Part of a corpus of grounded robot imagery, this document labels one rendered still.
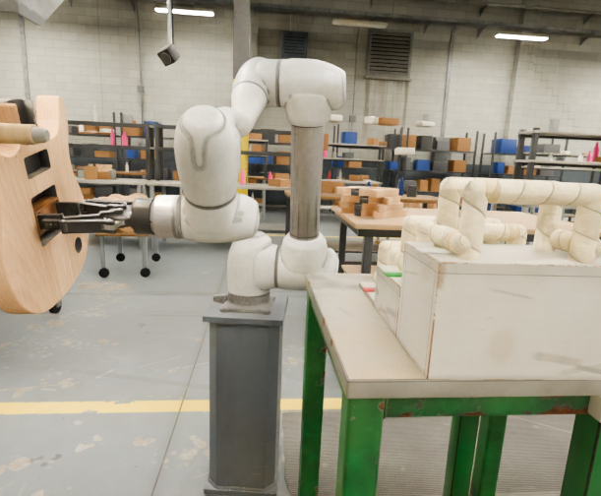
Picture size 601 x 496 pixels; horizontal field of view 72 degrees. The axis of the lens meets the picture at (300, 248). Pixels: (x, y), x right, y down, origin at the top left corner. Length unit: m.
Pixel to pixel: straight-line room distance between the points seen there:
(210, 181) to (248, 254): 0.72
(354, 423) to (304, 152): 0.85
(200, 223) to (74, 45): 12.18
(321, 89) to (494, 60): 12.51
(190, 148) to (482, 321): 0.52
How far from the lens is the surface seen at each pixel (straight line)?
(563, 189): 0.66
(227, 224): 0.83
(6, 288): 0.87
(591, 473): 0.91
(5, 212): 0.85
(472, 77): 13.32
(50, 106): 1.06
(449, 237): 0.62
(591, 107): 15.18
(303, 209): 1.35
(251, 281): 1.46
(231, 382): 1.57
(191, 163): 0.74
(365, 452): 0.70
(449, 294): 0.60
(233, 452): 1.72
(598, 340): 0.74
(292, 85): 1.24
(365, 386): 0.62
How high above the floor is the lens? 1.22
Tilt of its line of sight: 11 degrees down
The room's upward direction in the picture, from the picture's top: 2 degrees clockwise
